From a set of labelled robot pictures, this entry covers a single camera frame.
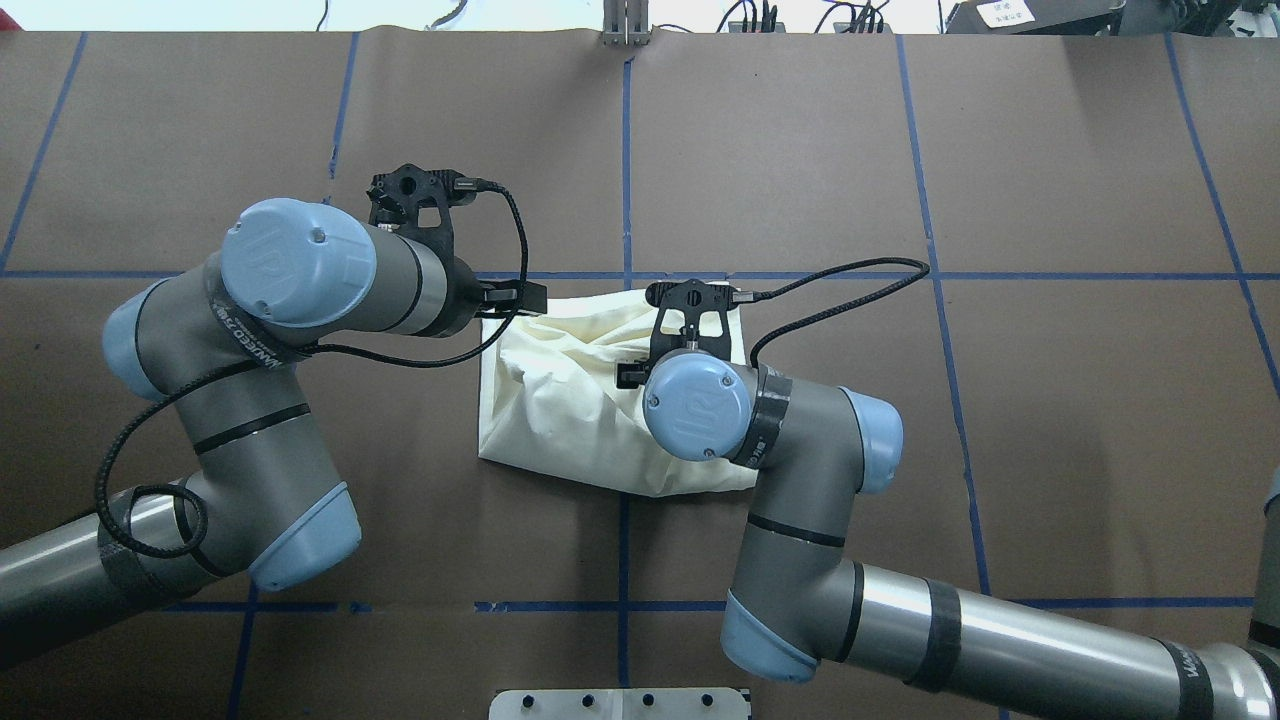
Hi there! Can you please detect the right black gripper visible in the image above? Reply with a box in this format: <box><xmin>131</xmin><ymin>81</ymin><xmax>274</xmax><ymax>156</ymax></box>
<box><xmin>616</xmin><ymin>279</ymin><xmax>740</xmax><ymax>389</ymax></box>

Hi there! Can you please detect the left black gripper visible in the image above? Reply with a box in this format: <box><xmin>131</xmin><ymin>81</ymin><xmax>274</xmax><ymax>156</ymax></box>
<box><xmin>366</xmin><ymin>164</ymin><xmax>548</xmax><ymax>338</ymax></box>

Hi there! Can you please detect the cream long-sleeve cat shirt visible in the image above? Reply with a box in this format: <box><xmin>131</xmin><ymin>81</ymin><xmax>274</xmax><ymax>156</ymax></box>
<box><xmin>477</xmin><ymin>290</ymin><xmax>756</xmax><ymax>498</ymax></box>

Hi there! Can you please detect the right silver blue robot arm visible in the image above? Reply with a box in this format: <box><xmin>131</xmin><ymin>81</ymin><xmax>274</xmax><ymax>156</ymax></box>
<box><xmin>762</xmin><ymin>279</ymin><xmax>1277</xmax><ymax>652</ymax></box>

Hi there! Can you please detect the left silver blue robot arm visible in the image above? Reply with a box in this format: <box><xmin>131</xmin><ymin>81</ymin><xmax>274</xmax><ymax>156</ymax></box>
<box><xmin>3</xmin><ymin>164</ymin><xmax>547</xmax><ymax>669</ymax></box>

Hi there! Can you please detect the far orange black power strip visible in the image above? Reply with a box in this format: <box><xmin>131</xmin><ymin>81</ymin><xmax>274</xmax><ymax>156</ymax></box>
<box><xmin>716</xmin><ymin>0</ymin><xmax>785</xmax><ymax>35</ymax></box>

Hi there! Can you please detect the orange black power strip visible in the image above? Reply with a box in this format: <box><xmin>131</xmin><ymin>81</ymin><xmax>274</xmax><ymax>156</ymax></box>
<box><xmin>813</xmin><ymin>1</ymin><xmax>891</xmax><ymax>35</ymax></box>
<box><xmin>716</xmin><ymin>0</ymin><xmax>785</xmax><ymax>35</ymax></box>

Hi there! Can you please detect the near orange black power strip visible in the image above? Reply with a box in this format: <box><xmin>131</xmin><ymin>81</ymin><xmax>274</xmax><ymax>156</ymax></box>
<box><xmin>813</xmin><ymin>1</ymin><xmax>891</xmax><ymax>35</ymax></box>

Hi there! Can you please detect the dark box with label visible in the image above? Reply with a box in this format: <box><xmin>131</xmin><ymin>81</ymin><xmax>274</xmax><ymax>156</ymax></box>
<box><xmin>943</xmin><ymin>1</ymin><xmax>1126</xmax><ymax>36</ymax></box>

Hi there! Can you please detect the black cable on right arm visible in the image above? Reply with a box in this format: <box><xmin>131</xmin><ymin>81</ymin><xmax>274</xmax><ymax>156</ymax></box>
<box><xmin>735</xmin><ymin>258</ymin><xmax>933</xmax><ymax>369</ymax></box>

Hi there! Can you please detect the aluminium frame post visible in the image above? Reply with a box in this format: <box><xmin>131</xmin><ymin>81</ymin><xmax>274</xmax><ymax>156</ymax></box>
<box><xmin>600</xmin><ymin>0</ymin><xmax>652</xmax><ymax>46</ymax></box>

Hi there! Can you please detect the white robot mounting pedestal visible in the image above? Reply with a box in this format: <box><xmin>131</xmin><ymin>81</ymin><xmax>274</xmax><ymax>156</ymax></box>
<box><xmin>488</xmin><ymin>687</ymin><xmax>755</xmax><ymax>719</ymax></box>

